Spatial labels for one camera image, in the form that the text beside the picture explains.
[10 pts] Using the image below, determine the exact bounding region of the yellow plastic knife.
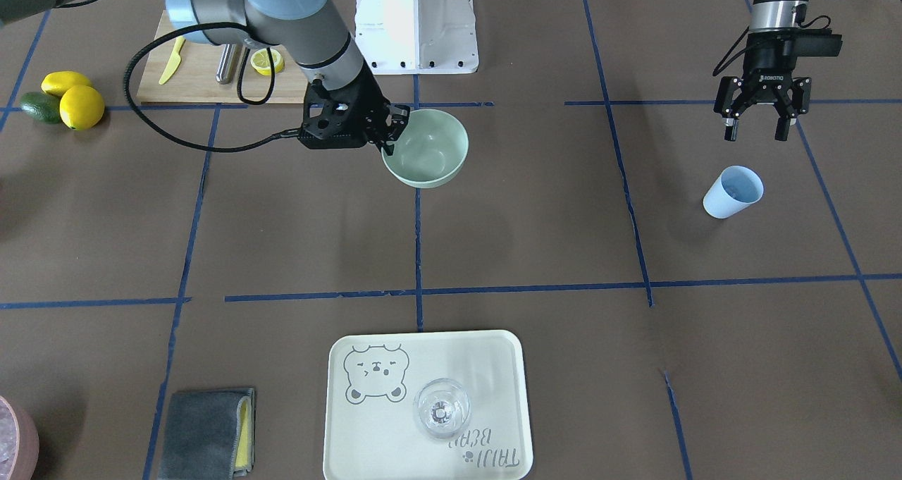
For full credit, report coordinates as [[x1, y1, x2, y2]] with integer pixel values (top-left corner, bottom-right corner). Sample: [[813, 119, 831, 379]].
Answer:
[[158, 35, 186, 85]]

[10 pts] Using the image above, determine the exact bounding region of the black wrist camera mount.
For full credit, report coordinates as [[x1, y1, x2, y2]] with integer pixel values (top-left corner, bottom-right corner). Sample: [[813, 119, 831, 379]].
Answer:
[[791, 32, 843, 57]]

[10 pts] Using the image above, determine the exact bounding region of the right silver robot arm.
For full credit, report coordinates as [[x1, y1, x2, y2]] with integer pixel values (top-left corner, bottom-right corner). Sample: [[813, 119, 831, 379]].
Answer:
[[2, 0, 410, 156]]

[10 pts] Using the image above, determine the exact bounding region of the lemon half slice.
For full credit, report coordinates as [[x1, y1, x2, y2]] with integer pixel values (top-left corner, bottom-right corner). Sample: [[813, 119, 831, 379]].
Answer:
[[247, 49, 285, 76]]

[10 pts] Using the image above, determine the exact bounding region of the pink bowl of ice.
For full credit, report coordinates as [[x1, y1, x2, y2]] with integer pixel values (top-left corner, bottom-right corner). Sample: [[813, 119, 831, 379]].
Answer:
[[1, 396, 39, 479]]

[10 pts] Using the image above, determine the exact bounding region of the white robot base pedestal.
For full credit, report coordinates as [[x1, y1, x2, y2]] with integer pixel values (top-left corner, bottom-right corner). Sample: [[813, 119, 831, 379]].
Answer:
[[354, 0, 480, 75]]

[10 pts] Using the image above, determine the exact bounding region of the green bowl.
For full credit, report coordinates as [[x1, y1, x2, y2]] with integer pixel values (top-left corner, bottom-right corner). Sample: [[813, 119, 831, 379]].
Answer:
[[381, 109, 469, 189]]

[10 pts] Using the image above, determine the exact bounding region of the green lime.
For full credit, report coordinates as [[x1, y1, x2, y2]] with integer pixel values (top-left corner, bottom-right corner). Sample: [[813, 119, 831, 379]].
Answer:
[[19, 92, 62, 125]]

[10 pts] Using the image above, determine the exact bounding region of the steel muddler black tip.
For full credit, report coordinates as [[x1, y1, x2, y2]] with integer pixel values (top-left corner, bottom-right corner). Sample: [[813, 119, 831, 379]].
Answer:
[[215, 44, 237, 85]]

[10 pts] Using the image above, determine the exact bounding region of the cream bear tray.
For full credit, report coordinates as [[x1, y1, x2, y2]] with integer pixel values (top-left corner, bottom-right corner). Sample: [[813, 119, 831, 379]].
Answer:
[[323, 330, 534, 479]]

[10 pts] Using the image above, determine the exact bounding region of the yellow lemon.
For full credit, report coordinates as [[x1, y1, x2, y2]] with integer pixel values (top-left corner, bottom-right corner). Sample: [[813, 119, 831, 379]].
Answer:
[[41, 70, 93, 98], [59, 85, 106, 130]]

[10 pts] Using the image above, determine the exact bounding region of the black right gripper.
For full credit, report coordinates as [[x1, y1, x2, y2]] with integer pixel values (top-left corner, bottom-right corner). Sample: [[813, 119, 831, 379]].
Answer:
[[297, 71, 410, 156]]

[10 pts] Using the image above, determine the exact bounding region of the light blue cup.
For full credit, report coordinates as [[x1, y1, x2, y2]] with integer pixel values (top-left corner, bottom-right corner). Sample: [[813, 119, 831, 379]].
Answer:
[[703, 166, 765, 220]]

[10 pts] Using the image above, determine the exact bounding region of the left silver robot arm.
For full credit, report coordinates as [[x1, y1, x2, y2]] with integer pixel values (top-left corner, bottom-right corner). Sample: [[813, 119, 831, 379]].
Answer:
[[712, 0, 843, 142]]

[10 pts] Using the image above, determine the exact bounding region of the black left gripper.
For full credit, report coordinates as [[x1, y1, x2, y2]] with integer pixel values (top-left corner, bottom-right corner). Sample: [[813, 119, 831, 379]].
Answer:
[[713, 30, 813, 142]]

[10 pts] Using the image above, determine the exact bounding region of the clear wine glass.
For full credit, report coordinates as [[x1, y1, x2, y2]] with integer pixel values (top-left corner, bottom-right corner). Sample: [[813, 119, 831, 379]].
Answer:
[[414, 378, 471, 441]]

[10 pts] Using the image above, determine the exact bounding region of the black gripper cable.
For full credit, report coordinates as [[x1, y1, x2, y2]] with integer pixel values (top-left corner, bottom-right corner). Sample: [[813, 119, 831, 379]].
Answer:
[[123, 22, 307, 154]]

